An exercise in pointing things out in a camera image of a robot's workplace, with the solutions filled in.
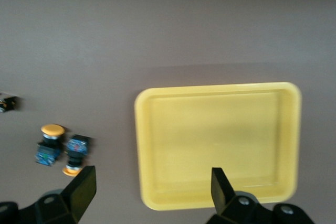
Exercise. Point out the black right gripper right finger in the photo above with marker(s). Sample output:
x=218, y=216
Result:
x=223, y=203

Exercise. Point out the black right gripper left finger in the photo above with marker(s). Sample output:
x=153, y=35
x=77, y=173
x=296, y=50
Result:
x=78, y=195

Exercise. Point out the yellow mushroom push button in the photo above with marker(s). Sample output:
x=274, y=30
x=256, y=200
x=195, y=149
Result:
x=78, y=144
x=48, y=153

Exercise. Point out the yellow plastic tray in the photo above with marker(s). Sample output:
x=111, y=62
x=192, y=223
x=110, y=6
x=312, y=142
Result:
x=210, y=134

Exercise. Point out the red button orange striped body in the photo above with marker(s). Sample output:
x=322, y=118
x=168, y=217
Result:
x=8, y=103

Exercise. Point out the brown table mat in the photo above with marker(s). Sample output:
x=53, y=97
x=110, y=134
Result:
x=157, y=24

